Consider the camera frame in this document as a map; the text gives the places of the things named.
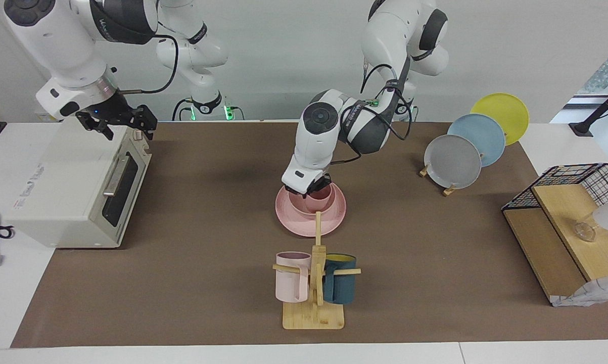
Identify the pink cup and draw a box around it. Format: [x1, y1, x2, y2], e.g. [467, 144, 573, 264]
[304, 183, 334, 212]

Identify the pink bowl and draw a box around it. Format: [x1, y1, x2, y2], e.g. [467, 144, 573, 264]
[289, 190, 336, 216]

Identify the pink plate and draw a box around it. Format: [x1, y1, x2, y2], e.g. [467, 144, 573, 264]
[275, 181, 347, 238]

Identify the beige toaster oven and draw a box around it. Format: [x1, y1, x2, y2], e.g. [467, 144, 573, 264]
[6, 119, 153, 249]

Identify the pink mug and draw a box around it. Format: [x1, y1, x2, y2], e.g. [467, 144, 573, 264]
[275, 251, 313, 303]

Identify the dark teal mug yellow inside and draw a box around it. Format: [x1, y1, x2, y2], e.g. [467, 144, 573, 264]
[323, 253, 357, 305]

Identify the wooden plate rack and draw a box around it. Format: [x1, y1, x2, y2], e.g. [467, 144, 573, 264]
[419, 152, 486, 197]

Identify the grey plate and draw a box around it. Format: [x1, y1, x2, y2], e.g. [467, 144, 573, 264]
[424, 134, 482, 190]

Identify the wooden mug tree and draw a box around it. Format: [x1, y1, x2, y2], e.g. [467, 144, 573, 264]
[272, 211, 361, 330]

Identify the brown table mat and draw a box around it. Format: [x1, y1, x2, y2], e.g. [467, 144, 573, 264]
[11, 121, 608, 349]

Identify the light blue plate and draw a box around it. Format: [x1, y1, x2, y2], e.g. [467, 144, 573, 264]
[447, 113, 506, 168]

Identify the yellow plate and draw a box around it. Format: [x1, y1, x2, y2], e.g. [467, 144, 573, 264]
[470, 93, 530, 146]

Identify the clear wine glass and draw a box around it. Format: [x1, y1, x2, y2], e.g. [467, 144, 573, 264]
[574, 195, 608, 242]

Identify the marble patterned board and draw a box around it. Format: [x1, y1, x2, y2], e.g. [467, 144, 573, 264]
[577, 38, 608, 109]

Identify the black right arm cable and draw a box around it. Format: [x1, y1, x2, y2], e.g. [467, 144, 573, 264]
[117, 33, 180, 97]

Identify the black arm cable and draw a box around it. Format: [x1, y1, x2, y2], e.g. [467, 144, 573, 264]
[359, 56, 415, 142]
[117, 33, 180, 97]

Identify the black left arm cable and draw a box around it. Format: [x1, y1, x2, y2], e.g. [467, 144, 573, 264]
[359, 56, 415, 142]

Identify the wooden wire mesh shelf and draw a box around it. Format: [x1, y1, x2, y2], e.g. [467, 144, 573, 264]
[501, 162, 608, 307]

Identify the black camera stand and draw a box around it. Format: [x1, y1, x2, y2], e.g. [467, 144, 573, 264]
[569, 81, 608, 137]

